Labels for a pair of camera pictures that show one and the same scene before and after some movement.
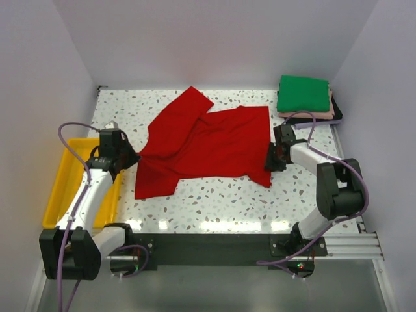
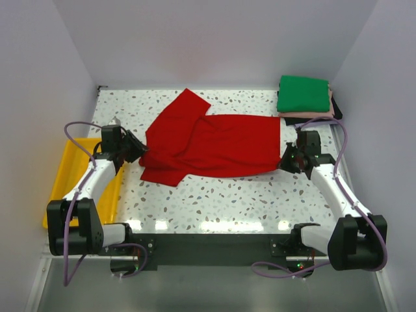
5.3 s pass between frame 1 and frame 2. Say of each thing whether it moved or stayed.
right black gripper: moved
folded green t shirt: stayed
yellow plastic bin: stayed
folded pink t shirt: stayed
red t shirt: moved
